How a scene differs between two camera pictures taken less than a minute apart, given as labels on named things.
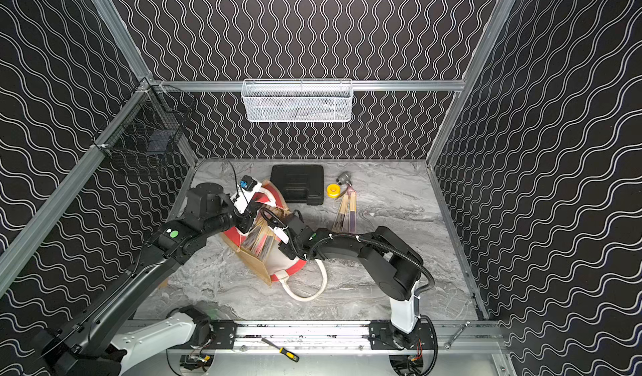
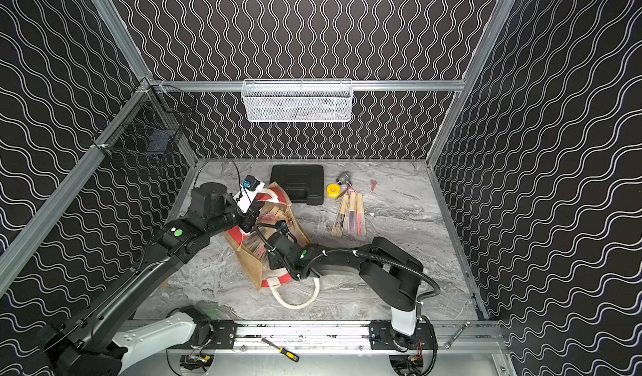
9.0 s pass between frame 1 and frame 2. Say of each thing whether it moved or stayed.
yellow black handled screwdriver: stayed
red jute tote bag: moved
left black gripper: stayed
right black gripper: moved
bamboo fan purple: stayed
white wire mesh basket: stayed
